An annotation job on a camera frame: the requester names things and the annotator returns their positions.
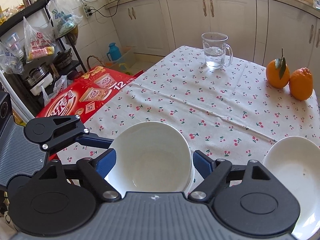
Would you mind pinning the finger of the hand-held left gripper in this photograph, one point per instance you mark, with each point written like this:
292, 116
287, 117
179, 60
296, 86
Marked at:
70, 132

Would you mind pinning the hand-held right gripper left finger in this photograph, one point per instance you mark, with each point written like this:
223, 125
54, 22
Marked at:
107, 163

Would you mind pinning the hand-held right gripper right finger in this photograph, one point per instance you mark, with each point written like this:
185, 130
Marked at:
203, 163

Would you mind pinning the white fruit-print plate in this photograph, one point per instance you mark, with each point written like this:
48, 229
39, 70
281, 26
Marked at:
295, 170

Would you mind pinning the red printed carton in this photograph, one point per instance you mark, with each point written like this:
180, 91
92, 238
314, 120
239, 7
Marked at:
82, 97

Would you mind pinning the small white plastic bag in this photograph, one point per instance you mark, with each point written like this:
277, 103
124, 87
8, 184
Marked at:
56, 87

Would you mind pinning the white electric steamer pot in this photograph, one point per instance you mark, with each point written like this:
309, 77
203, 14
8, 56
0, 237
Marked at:
38, 80

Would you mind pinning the cherry-print tablecloth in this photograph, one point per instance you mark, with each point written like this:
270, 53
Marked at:
200, 100

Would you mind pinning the wicker basket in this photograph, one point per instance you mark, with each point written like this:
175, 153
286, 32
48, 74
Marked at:
98, 63

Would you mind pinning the clear bag with blue print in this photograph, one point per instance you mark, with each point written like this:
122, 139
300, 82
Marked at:
11, 60

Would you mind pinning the teal thermos flask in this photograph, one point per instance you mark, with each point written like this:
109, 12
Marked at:
114, 52

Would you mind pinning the translucent green storage bin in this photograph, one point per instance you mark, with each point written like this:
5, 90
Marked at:
126, 60

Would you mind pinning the clear bag with red print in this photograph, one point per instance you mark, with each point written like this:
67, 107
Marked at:
38, 42

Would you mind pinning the clear plastic container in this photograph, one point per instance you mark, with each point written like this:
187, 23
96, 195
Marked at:
12, 42

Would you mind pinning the glass mug with water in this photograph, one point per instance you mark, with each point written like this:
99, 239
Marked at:
215, 52

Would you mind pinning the orange with leaf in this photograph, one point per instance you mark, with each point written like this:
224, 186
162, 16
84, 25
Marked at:
276, 73

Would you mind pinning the clear bag with green print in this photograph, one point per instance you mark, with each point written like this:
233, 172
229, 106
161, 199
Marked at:
62, 15

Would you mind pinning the white power strip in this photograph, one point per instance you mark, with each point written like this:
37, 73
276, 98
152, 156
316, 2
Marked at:
88, 10

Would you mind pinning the black metal rack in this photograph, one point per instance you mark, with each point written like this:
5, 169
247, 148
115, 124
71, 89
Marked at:
15, 20

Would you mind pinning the orange without leaf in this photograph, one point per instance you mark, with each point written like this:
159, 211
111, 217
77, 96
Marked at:
301, 83

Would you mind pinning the white kitchen cabinet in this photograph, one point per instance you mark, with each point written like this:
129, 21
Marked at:
187, 20

